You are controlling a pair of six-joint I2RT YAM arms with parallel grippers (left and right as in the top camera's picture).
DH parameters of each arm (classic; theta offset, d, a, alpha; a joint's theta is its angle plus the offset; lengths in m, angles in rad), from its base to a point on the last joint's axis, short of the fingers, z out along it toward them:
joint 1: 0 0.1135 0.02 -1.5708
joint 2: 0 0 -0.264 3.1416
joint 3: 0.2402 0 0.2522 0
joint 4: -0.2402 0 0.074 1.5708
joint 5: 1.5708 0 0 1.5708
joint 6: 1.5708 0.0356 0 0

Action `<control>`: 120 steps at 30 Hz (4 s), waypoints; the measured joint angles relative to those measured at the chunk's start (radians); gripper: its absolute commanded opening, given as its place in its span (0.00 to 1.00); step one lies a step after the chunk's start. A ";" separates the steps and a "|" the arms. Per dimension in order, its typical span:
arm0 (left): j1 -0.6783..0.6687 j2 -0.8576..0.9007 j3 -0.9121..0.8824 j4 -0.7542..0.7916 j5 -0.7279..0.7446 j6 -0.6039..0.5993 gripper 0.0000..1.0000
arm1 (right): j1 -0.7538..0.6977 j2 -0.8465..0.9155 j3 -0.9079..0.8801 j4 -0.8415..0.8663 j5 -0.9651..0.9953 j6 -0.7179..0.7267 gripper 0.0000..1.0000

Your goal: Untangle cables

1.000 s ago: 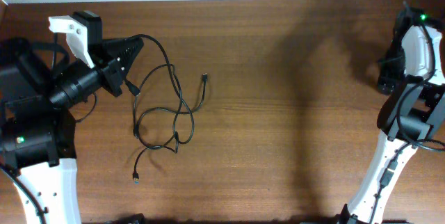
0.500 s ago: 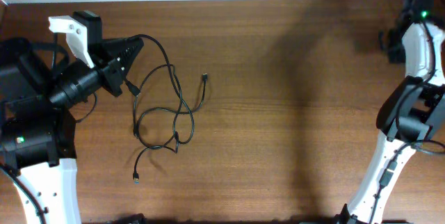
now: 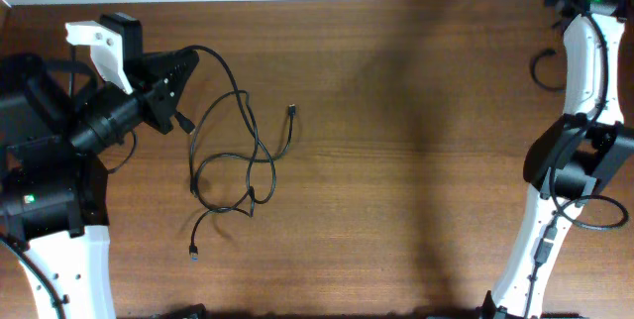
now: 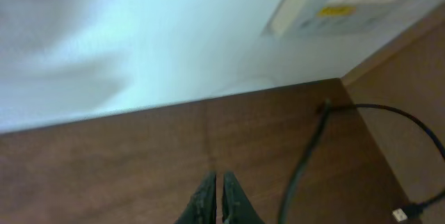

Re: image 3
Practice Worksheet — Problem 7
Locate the thin black USB cable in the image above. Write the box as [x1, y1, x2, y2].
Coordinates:
[188, 89, 297, 219]

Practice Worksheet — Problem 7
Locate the thick black USB cable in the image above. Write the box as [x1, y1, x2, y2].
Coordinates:
[172, 44, 278, 263]

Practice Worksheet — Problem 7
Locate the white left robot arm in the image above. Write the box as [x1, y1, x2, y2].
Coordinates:
[1, 15, 199, 318]

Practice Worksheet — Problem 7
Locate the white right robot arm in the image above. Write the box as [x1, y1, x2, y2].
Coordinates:
[475, 0, 633, 318]

